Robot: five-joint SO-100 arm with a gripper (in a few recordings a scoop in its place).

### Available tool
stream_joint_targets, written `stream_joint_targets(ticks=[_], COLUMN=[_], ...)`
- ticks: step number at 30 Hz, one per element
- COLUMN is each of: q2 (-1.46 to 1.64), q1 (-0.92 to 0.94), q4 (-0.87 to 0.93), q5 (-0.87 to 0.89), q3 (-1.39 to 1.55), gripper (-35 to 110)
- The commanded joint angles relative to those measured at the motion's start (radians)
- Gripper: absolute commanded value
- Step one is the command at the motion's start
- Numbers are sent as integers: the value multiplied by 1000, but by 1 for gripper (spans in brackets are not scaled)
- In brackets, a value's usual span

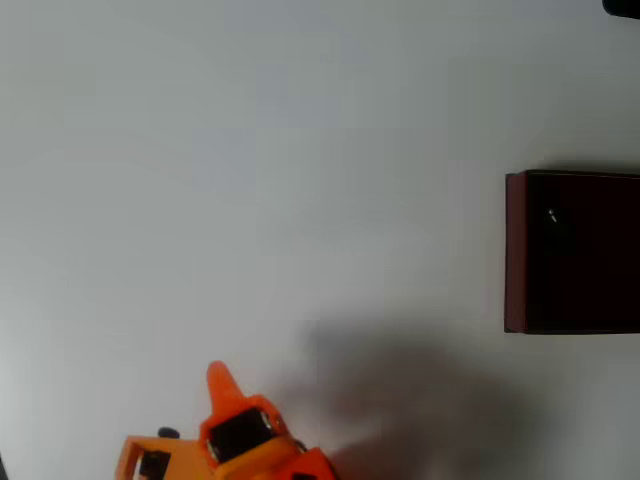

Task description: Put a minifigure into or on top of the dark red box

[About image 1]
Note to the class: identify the orange gripper black motor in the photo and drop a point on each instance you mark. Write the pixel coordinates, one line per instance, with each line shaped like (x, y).
(239, 434)

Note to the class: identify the black camera module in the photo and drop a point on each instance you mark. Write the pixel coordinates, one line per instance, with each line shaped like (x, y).
(152, 462)

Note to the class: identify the dark red open box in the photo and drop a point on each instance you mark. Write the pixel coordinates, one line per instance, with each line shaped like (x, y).
(590, 270)

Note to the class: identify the red-orange robot arm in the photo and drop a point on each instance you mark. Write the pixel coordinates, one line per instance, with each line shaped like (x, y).
(315, 465)

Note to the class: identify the black object at table corner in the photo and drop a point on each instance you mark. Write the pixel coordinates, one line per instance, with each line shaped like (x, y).
(625, 7)

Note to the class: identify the orange camera mount bracket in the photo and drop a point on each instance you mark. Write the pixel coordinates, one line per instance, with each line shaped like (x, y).
(185, 460)

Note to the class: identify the small dark object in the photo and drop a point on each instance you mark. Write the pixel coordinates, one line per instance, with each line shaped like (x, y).
(553, 218)

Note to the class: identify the small black round knob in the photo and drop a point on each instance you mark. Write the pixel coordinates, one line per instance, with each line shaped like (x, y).
(168, 432)

